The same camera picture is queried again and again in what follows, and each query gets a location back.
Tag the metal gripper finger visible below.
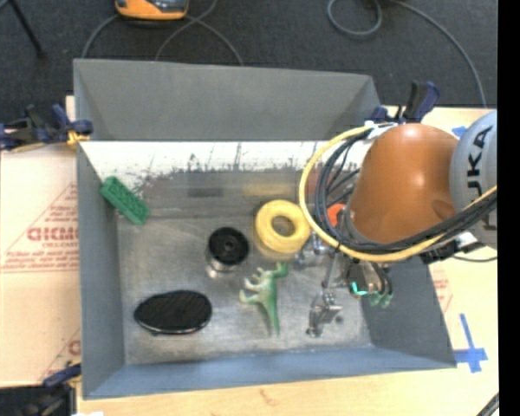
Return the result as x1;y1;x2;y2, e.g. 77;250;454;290
293;235;331;272
305;290;345;339

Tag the orange round object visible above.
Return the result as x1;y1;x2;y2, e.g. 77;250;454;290
327;203;348;230

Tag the green toy dinosaur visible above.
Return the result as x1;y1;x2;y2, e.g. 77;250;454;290
238;261;290;338

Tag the black and metal round cap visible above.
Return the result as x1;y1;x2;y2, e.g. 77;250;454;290
204;226;250;279

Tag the grey metal bin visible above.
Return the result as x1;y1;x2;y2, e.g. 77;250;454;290
72;57;458;400

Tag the green toy brick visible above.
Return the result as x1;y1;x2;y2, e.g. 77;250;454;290
100;175;151;226

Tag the brown cardboard board red print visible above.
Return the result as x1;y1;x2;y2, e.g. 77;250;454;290
0;95;498;390

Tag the yellow ring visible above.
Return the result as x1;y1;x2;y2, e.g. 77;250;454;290
252;200;312;260

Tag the black cylinder on white bracket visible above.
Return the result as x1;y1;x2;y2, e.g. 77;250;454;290
419;231;480;264

